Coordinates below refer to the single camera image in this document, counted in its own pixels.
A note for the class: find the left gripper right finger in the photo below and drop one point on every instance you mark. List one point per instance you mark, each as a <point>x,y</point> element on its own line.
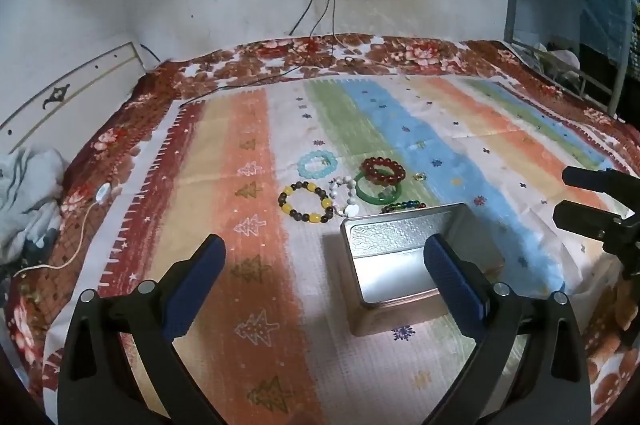
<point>551,385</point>

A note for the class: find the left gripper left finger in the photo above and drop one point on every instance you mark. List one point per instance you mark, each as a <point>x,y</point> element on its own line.
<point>96,384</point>

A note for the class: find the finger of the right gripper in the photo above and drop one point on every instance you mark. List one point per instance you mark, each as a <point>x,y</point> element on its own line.
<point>613,231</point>
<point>608,181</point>

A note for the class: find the green jade bangle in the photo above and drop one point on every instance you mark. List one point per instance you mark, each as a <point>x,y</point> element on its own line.
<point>389,195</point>

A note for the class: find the blue metal rack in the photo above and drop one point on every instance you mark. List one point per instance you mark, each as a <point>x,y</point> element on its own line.
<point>590,46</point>

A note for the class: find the silver metal tin box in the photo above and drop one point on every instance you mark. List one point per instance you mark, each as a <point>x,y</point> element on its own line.
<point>385,284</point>

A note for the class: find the grey crumpled blanket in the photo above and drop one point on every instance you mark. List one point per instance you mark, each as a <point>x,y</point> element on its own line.
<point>31,186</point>

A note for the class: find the red floral bedspread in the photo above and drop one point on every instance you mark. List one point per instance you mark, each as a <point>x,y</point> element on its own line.
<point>41,303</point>

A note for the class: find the white wooden headboard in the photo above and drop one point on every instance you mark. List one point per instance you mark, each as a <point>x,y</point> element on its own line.
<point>66,114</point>

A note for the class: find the striped colourful cloth mat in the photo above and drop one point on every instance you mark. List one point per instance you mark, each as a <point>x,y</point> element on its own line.
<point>271,170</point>

